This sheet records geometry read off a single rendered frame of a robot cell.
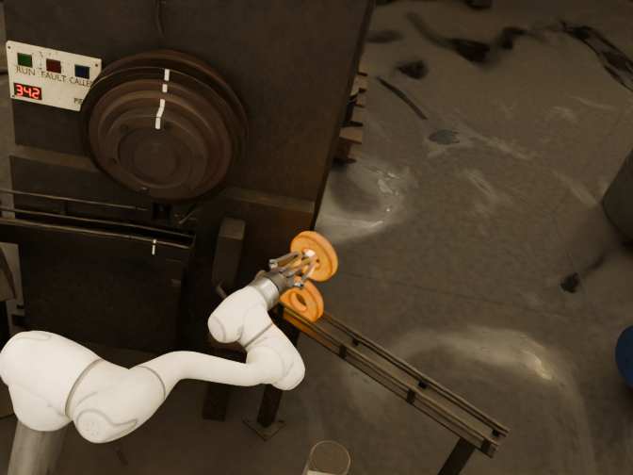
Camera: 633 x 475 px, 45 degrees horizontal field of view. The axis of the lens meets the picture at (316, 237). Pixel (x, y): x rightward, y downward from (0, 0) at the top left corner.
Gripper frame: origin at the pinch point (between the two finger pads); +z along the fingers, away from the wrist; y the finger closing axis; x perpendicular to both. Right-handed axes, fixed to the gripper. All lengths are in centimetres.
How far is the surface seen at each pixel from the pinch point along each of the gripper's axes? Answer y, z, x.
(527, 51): -69, 362, -108
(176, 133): -38, -20, 31
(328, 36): -23, 20, 53
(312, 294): 3.9, -2.1, -14.1
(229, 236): -28.1, -5.0, -11.3
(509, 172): -9, 218, -102
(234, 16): -44, 6, 54
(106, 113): -57, -27, 30
